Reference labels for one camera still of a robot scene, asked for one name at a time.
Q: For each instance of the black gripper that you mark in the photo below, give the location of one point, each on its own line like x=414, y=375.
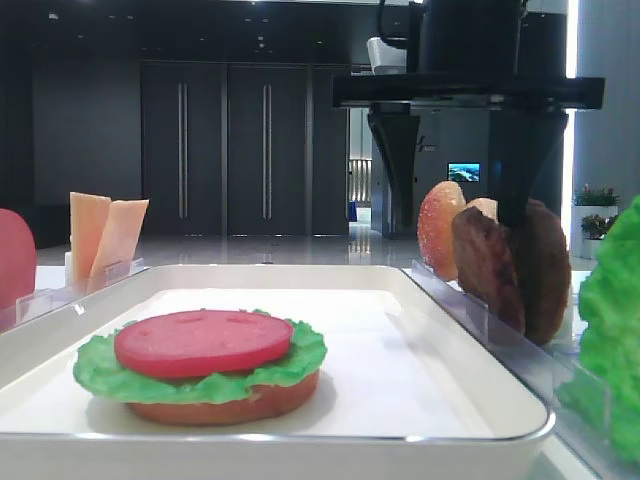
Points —
x=464, y=54

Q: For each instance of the brown meat patty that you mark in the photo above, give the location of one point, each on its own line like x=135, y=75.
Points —
x=485, y=265
x=547, y=273

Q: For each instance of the green lettuce leaf in holder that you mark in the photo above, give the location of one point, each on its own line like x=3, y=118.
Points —
x=615, y=320

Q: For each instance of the red tomato slice on lettuce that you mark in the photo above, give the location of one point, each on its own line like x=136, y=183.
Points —
x=198, y=343

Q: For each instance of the right cheese slice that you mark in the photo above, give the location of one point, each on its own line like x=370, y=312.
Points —
x=120, y=235

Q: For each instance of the cheese slice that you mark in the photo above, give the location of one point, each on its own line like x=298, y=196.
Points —
x=88, y=216
x=120, y=235

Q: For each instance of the left cheese slice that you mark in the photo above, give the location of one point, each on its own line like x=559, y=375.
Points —
x=88, y=216

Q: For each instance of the green lettuce leaf on bun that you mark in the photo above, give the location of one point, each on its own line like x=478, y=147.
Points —
x=98, y=371

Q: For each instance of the red tomato slice in holder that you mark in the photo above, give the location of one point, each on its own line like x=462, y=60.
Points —
x=18, y=259

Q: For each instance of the pale bun slice in holder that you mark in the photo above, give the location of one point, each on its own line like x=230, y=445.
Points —
x=486, y=206

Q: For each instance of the sesame top bun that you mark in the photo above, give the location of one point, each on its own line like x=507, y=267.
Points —
x=434, y=227

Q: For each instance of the potted plants in white planter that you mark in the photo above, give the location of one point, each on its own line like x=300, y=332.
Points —
x=593, y=212

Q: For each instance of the dark double doors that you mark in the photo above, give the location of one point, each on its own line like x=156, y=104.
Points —
x=243, y=149

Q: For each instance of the right clear acrylic holder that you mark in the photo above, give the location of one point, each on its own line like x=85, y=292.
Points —
x=578, y=448

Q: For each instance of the clear acrylic holder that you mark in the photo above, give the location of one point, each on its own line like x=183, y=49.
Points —
x=55, y=290
x=578, y=448

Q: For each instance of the white rectangular tray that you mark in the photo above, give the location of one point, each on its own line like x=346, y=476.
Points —
x=405, y=392

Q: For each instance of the bottom bun slice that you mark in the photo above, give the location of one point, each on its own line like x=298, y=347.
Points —
x=264, y=402

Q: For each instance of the left clear acrylic holder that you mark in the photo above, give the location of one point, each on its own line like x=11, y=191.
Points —
x=55, y=290

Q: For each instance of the small wall screen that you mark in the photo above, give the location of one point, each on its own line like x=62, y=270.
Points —
x=463, y=172

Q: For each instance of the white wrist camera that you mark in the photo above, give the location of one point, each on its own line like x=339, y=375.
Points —
x=384, y=59

